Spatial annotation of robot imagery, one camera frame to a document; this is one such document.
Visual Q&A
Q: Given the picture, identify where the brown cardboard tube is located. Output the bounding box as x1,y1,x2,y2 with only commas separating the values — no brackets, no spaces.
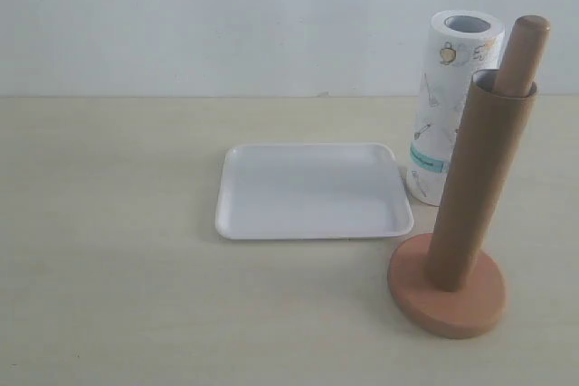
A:
426,70,536,291

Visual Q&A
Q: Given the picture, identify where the printed paper towel roll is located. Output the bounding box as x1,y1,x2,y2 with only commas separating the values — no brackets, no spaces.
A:
406,10,505,206

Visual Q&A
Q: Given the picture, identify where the wooden paper towel holder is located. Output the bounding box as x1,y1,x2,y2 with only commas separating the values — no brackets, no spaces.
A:
387,15,551,339

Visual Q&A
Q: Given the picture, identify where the white rectangular tray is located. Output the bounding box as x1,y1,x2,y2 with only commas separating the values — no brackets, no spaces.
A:
214,143,414,240

